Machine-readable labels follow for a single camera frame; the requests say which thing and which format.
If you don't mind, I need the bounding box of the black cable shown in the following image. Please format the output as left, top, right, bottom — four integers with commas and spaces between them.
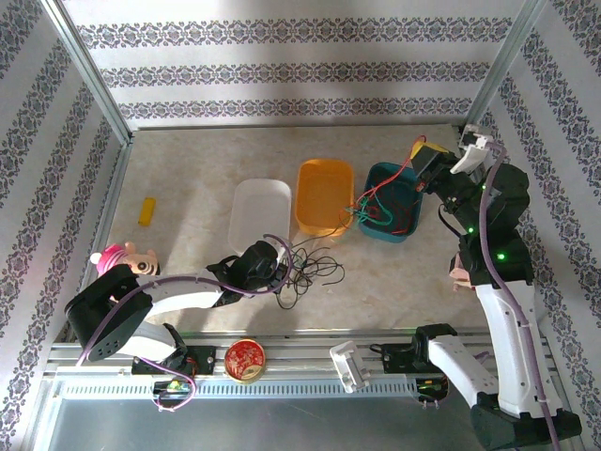
275, 237, 347, 311
289, 211, 354, 250

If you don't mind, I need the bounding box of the green cable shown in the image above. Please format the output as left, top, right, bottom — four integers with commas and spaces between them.
345, 196, 393, 229

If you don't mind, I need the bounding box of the teal plastic bin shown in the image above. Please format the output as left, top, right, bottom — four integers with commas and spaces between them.
357, 162, 424, 244

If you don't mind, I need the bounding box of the white plastic bin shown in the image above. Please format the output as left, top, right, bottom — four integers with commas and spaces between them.
227, 178, 292, 258

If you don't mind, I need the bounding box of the small pink figurine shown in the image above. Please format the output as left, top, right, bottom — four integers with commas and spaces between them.
448, 253, 476, 292

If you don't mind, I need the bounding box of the red round tin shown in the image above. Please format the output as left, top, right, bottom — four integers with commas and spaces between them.
223, 338, 267, 385

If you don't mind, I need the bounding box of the orange plastic bin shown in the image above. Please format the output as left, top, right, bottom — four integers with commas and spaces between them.
294, 158, 356, 237

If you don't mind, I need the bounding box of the pink plush toy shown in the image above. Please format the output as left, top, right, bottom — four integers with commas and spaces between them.
89, 241, 162, 304

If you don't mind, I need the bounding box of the small yellow block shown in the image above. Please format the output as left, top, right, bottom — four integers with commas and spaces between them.
137, 196, 157, 227

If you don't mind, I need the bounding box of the slotted metal strip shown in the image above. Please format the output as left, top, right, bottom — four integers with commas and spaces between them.
58, 379, 422, 400

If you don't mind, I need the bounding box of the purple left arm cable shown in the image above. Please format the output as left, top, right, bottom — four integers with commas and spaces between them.
74, 233, 295, 413

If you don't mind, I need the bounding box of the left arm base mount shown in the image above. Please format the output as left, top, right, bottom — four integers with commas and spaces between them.
131, 345, 217, 377

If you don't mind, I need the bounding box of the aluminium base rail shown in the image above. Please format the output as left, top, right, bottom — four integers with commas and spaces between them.
44, 328, 560, 377

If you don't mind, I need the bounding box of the aluminium frame post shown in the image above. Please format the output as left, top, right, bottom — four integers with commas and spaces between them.
39, 0, 132, 147
464, 0, 550, 128

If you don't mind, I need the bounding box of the white plastic bracket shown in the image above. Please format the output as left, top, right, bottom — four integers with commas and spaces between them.
329, 341, 372, 395

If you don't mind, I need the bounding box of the aluminium table side rail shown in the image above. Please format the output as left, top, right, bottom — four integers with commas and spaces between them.
55, 140, 135, 342

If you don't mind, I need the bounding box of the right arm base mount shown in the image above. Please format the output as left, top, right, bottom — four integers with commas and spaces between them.
369, 341, 424, 375

